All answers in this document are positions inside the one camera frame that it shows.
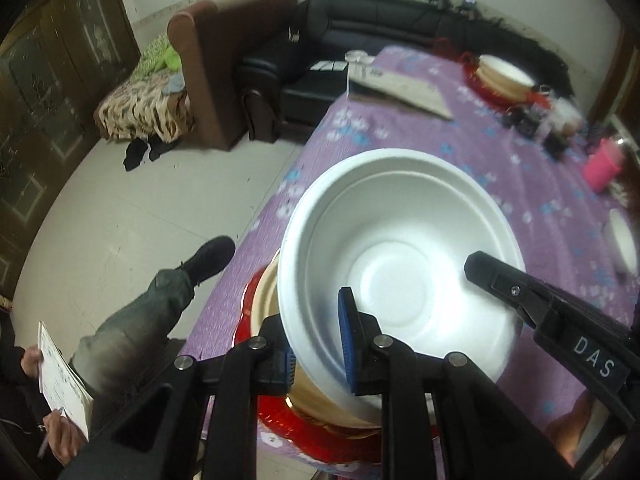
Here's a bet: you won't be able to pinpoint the purple floral tablecloth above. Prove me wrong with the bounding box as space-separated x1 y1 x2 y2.
180 45 640 480

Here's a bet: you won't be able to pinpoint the person's right hand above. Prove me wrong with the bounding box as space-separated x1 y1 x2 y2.
545 392 609 466

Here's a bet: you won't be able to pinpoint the white and black booklet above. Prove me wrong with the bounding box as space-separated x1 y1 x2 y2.
347 67 454 121

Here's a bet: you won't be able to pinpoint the green cloth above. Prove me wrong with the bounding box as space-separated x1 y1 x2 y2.
132 34 181 81

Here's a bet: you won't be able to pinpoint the white foam bowl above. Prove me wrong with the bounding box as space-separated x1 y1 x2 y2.
604 207 638 277
277 148 527 397

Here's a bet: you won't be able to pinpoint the red plate with gold lettering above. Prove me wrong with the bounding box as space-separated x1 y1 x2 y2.
235 264 442 464

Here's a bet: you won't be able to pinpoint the bottle with pink knit sleeve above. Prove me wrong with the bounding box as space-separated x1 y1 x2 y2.
583 137 627 194

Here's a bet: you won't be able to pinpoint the beige plastic strainer bowl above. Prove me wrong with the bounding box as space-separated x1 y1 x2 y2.
249 252 387 432

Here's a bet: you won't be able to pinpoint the leaf patterned blanket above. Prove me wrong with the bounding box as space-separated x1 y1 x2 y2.
94 72 194 144

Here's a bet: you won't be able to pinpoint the dark wooden cabinet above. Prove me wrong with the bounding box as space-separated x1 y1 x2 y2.
0 0 142 306

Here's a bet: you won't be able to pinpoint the black clothes on floor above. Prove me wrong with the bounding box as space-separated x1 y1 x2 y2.
123 137 177 172

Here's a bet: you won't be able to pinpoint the far bowl on red plate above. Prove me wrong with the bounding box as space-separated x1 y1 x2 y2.
461 52 543 107

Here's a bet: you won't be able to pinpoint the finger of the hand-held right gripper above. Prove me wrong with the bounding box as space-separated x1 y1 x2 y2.
464 250 557 334

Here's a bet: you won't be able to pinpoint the brown armchair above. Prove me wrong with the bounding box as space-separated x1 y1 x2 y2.
167 0 299 151

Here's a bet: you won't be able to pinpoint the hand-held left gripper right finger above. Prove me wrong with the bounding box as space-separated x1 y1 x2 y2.
337 287 577 480

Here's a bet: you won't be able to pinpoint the cream bowl with white inside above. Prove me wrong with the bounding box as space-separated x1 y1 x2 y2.
476 54 536 90

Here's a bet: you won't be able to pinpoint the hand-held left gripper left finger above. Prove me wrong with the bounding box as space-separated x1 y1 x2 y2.
60 312 297 480

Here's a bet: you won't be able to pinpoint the black leather sofa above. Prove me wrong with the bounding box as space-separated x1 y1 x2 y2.
237 0 572 142

